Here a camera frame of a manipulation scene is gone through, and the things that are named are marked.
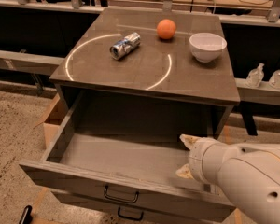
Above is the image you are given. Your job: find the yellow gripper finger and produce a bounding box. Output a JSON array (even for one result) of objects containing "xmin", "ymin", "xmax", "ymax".
[
  {"xmin": 175, "ymin": 164, "xmax": 193, "ymax": 179},
  {"xmin": 179, "ymin": 134, "xmax": 200, "ymax": 150}
]

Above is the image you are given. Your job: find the lower drawer with handle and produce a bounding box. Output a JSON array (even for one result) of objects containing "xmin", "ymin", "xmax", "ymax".
[{"xmin": 50, "ymin": 189, "xmax": 218, "ymax": 224}]

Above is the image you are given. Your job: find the orange fruit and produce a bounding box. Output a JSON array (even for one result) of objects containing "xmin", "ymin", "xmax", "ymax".
[{"xmin": 157, "ymin": 19, "xmax": 176, "ymax": 40}]

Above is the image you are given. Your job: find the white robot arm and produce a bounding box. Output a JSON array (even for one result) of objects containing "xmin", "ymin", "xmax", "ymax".
[{"xmin": 176, "ymin": 134, "xmax": 280, "ymax": 224}]

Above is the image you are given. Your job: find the black object on floor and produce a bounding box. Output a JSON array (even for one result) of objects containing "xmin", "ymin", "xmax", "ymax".
[{"xmin": 19, "ymin": 205, "xmax": 33, "ymax": 224}]

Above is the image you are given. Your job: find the crushed silver soda can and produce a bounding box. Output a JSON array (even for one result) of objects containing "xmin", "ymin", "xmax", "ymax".
[{"xmin": 109, "ymin": 32, "xmax": 141, "ymax": 60}]

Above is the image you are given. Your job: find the clear plastic bottle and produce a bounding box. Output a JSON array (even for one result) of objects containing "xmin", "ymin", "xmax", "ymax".
[
  {"xmin": 245, "ymin": 63, "xmax": 264, "ymax": 88},
  {"xmin": 269, "ymin": 69, "xmax": 280, "ymax": 89}
]

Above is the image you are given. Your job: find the metal rail shelf frame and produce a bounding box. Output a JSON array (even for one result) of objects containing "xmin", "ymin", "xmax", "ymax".
[{"xmin": 0, "ymin": 50, "xmax": 63, "ymax": 76}]

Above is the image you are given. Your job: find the clear plastic bottle left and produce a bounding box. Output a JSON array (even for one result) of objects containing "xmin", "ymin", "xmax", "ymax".
[{"xmin": 245, "ymin": 63, "xmax": 264, "ymax": 88}]

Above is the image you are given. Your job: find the cardboard box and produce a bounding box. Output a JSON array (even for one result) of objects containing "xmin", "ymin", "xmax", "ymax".
[{"xmin": 35, "ymin": 94, "xmax": 67, "ymax": 148}]

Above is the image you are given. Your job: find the black drawer handle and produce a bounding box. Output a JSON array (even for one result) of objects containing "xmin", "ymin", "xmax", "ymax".
[{"xmin": 104, "ymin": 185, "xmax": 140, "ymax": 203}]

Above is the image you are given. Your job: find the dark wooden cabinet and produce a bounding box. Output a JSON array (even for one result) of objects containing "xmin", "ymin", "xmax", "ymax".
[{"xmin": 50, "ymin": 8, "xmax": 240, "ymax": 135}]

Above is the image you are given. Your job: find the white ceramic bowl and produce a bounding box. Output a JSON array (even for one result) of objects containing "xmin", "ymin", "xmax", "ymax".
[{"xmin": 189, "ymin": 33, "xmax": 227, "ymax": 63}]

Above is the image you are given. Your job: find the clear plastic bottle right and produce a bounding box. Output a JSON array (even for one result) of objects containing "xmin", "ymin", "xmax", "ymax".
[{"xmin": 269, "ymin": 69, "xmax": 280, "ymax": 89}]

